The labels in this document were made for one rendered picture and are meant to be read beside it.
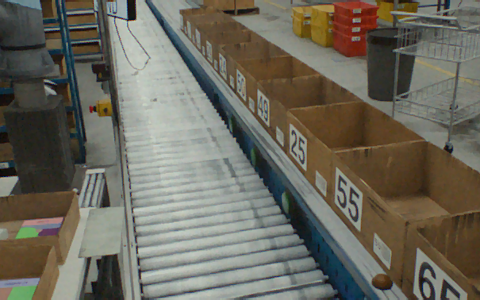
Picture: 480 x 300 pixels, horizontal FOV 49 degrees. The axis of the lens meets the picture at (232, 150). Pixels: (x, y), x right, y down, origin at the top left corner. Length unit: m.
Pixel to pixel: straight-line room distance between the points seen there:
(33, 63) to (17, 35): 0.10
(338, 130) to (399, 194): 0.40
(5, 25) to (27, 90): 0.23
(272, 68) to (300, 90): 0.39
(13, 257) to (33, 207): 0.32
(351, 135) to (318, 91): 0.40
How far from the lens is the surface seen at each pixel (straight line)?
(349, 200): 1.40
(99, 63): 2.53
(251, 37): 3.37
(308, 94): 2.27
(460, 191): 1.50
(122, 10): 2.65
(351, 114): 1.91
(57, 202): 1.86
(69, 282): 1.56
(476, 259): 1.31
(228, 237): 1.66
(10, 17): 1.93
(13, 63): 1.95
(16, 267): 1.62
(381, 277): 1.23
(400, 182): 1.61
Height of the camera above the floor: 1.62
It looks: 23 degrees down
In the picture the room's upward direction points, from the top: 3 degrees counter-clockwise
